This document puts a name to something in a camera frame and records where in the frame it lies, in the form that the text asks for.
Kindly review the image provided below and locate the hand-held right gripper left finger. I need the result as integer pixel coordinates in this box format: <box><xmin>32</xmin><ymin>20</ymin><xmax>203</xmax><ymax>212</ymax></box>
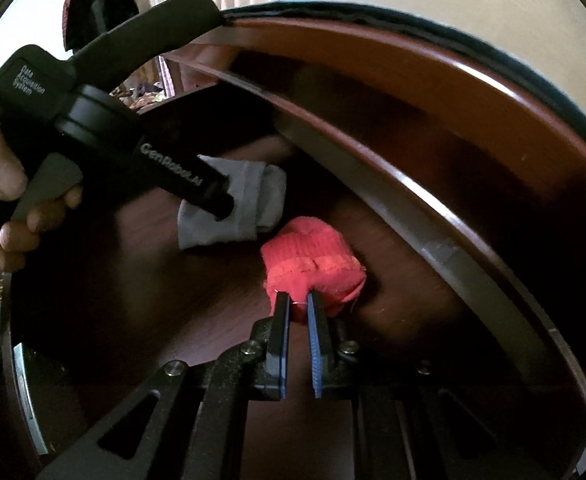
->
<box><xmin>35</xmin><ymin>290</ymin><xmax>294</xmax><ymax>480</ymax></box>

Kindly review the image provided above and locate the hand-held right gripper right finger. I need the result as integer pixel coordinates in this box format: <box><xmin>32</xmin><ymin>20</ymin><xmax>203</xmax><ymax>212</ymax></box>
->
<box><xmin>307</xmin><ymin>291</ymin><xmax>514</xmax><ymax>480</ymax></box>

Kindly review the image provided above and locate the dark wooden desk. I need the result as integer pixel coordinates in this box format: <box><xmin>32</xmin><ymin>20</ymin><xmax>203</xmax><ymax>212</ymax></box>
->
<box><xmin>3</xmin><ymin>45</ymin><xmax>586</xmax><ymax>480</ymax></box>

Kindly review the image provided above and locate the grey underwear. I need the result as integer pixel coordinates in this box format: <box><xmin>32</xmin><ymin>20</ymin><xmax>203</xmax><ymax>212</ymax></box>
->
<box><xmin>177</xmin><ymin>156</ymin><xmax>288</xmax><ymax>251</ymax></box>

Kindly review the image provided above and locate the dark wooden bed frame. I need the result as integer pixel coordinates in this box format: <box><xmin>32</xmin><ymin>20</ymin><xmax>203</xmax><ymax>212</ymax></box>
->
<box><xmin>223</xmin><ymin>7</ymin><xmax>586</xmax><ymax>281</ymax></box>

